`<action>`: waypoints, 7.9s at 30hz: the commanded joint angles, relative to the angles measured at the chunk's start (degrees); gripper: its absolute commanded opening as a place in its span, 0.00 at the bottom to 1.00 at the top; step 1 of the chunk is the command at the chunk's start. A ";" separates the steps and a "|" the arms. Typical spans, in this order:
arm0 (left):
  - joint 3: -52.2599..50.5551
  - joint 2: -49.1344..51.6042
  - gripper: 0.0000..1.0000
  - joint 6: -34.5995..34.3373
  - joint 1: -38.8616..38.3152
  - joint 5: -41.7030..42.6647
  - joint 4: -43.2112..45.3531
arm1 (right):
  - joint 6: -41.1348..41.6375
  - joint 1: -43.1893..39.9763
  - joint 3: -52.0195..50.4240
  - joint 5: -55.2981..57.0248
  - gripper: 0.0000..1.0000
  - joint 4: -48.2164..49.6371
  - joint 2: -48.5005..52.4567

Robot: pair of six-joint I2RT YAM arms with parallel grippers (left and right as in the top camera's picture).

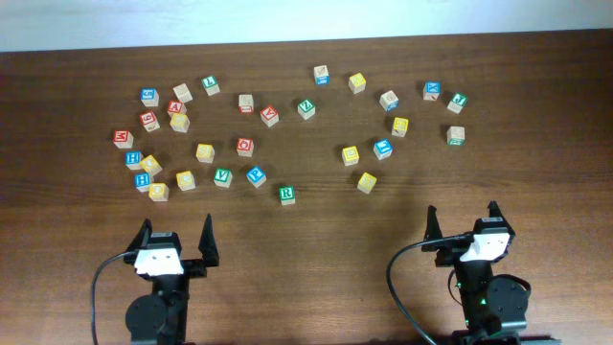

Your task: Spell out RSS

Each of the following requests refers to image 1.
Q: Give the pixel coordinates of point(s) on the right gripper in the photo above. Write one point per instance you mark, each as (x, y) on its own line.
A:
(447, 255)

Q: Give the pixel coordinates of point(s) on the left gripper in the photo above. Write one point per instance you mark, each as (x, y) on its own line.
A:
(196, 268)

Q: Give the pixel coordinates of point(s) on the yellow S block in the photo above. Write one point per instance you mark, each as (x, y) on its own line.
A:
(366, 183)
(205, 153)

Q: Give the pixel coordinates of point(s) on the green R letter block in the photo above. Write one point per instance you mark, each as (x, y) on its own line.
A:
(287, 195)

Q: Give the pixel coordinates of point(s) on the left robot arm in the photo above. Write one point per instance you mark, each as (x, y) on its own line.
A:
(160, 317)

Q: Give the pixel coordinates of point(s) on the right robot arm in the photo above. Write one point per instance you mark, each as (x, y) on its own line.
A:
(494, 306)

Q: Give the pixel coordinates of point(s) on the yellow block bottom left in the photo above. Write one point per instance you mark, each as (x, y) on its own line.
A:
(159, 192)

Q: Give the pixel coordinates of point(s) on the yellow block lower left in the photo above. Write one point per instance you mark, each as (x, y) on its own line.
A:
(185, 181)

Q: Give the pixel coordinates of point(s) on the blue H block lower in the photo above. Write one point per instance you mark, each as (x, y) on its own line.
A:
(143, 181)

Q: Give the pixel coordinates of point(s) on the blue h block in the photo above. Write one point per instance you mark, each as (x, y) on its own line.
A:
(133, 160)
(143, 181)

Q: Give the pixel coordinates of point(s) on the green V letter block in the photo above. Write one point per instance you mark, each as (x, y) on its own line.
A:
(223, 178)

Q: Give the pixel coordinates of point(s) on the yellow block beside H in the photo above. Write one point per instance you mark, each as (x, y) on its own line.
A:
(150, 165)

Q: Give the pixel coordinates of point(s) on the wooden block green side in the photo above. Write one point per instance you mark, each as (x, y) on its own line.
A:
(455, 136)

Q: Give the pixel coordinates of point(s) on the blue H block upper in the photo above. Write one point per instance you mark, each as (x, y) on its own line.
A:
(133, 160)

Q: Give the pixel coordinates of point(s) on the blue P letter block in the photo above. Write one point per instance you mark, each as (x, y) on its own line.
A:
(256, 176)

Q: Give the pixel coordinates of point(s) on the blue E letter block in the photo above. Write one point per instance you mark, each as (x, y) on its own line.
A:
(383, 149)

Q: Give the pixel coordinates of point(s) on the red W letter block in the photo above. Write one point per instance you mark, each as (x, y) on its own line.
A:
(123, 139)

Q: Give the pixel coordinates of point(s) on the red Q letter block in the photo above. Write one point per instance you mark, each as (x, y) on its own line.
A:
(245, 147)

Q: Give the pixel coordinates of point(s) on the green J letter block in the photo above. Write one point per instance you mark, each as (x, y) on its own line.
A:
(457, 103)

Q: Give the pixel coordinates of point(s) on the yellow block under A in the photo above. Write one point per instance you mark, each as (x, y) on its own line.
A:
(180, 122)

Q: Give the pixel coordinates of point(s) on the red 6 block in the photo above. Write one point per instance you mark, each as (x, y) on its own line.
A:
(149, 121)

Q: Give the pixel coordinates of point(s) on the yellow block centre right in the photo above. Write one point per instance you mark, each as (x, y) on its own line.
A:
(350, 155)

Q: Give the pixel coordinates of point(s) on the blue X letter block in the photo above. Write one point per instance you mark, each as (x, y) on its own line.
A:
(431, 90)

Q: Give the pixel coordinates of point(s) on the red A block left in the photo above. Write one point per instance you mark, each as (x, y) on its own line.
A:
(176, 107)

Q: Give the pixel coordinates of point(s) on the red a block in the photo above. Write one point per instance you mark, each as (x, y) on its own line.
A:
(176, 107)
(270, 115)

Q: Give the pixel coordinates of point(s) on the wooden block right of top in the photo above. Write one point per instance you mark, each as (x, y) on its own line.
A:
(389, 100)

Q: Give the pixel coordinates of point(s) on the blue S block top left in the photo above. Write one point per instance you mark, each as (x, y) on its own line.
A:
(149, 97)

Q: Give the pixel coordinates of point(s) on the plain wooden block top left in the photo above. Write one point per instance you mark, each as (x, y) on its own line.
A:
(182, 93)

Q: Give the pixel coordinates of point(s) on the wooden block red side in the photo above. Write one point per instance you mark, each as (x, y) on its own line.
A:
(246, 103)

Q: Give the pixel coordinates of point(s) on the red A block centre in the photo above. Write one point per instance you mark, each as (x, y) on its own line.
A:
(270, 115)

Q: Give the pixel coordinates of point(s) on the green L letter block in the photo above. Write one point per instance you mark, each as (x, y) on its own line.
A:
(210, 85)

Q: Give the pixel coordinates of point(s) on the yellow block top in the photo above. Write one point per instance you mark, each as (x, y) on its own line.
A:
(357, 83)

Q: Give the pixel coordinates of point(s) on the green Z letter block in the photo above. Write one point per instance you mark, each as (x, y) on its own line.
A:
(306, 109)

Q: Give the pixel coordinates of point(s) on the wooden block blue side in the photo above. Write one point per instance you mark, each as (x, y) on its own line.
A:
(321, 74)

